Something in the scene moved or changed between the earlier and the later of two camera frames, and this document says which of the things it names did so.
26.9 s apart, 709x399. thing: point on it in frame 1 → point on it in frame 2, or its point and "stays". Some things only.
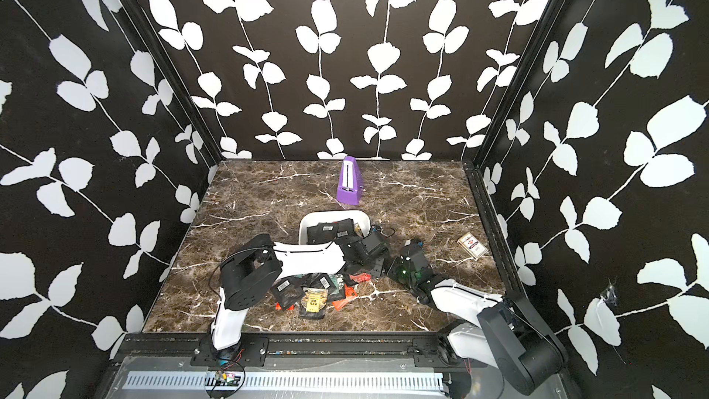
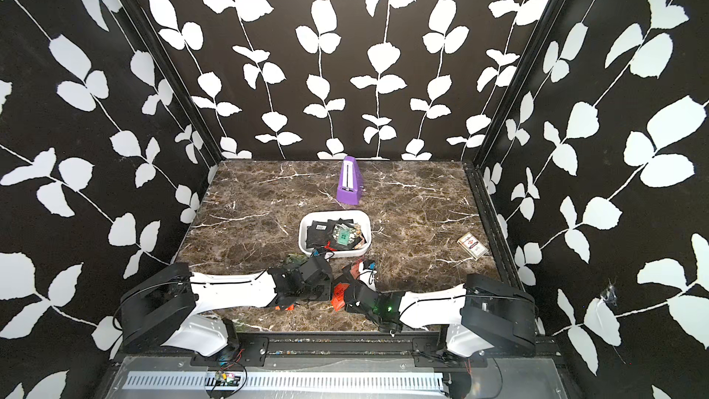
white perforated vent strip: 367,382 stays
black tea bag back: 321,233 stays
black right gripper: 391,270 → 347,308
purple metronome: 350,182 stays
